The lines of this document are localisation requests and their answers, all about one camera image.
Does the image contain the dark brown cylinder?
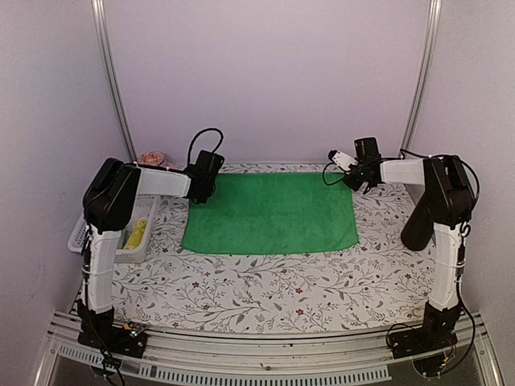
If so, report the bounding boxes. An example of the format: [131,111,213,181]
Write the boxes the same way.
[401,192,434,252]

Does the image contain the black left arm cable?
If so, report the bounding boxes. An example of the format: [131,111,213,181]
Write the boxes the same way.
[187,127,225,170]

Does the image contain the green microfiber towel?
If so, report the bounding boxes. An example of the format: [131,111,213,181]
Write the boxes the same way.
[182,173,359,255]

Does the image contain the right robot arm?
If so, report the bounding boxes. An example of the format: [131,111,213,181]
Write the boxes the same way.
[328,138,479,354]

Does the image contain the yellow-green crocodile towel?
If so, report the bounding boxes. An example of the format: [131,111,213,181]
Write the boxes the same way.
[123,218,148,250]

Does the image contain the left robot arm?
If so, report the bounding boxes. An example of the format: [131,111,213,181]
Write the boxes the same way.
[79,150,225,349]

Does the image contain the aluminium front rail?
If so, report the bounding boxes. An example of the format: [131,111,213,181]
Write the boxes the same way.
[35,312,504,385]

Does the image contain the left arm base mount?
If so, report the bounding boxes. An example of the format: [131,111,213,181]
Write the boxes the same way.
[77,301,148,359]

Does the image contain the white plastic basket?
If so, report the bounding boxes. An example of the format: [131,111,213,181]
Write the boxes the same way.
[67,195,160,265]

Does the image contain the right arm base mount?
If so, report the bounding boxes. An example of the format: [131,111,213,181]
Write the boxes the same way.
[385,323,458,359]

